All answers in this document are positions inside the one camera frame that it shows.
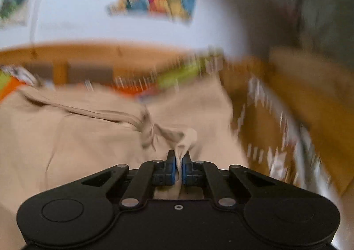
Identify beige hooded jacket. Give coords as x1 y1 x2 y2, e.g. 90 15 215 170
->
1 76 248 249

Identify colourful striped bedsheet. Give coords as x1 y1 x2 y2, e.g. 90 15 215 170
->
0 50 354 201

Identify plastic wrapped bedding bundle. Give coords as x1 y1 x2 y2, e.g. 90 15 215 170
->
273 0 353 70

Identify wooden side rail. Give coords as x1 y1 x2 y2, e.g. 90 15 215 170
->
268 47 353 195

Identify white wall conduit pipe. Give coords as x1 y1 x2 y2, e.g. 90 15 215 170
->
29 0 42 44

